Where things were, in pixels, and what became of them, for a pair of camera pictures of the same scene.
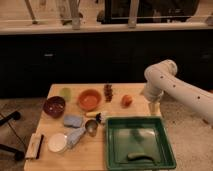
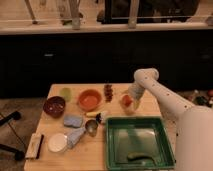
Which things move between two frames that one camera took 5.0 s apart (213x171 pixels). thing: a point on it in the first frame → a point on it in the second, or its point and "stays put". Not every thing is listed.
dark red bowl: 54,106 stays put
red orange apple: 126,101 stays put
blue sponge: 75,121 stays put
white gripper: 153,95 → 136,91
